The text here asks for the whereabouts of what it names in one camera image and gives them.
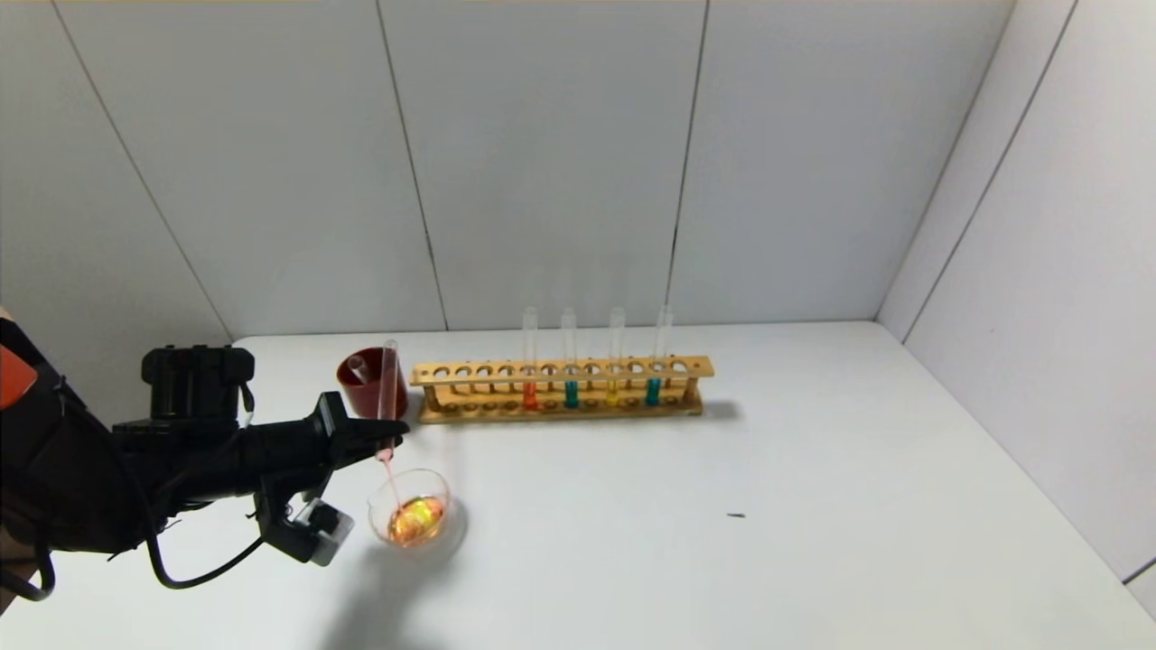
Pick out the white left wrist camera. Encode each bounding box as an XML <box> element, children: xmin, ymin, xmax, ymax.
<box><xmin>291</xmin><ymin>499</ymin><xmax>355</xmax><ymax>568</ymax></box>

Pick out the wooden test tube rack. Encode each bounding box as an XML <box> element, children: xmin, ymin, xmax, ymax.
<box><xmin>411</xmin><ymin>356</ymin><xmax>714</xmax><ymax>425</ymax></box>

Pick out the clear glass beaker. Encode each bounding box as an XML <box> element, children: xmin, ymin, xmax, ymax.
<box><xmin>368</xmin><ymin>468</ymin><xmax>454</xmax><ymax>547</ymax></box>

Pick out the dark red cup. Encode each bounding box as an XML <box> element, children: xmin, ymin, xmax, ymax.
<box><xmin>338</xmin><ymin>348</ymin><xmax>409</xmax><ymax>422</ymax></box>

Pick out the teal pigment glass test tube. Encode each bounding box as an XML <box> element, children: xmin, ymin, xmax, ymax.
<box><xmin>645</xmin><ymin>305</ymin><xmax>674</xmax><ymax>406</ymax></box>
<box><xmin>561</xmin><ymin>308</ymin><xmax>580</xmax><ymax>409</ymax></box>

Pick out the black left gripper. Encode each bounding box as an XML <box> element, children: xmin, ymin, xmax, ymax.
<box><xmin>238</xmin><ymin>391</ymin><xmax>410</xmax><ymax>497</ymax></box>

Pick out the red pigment glass test tube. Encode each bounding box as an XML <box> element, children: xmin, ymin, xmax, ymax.
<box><xmin>374</xmin><ymin>339</ymin><xmax>401</xmax><ymax>464</ymax></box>
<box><xmin>521</xmin><ymin>307</ymin><xmax>540</xmax><ymax>412</ymax></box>

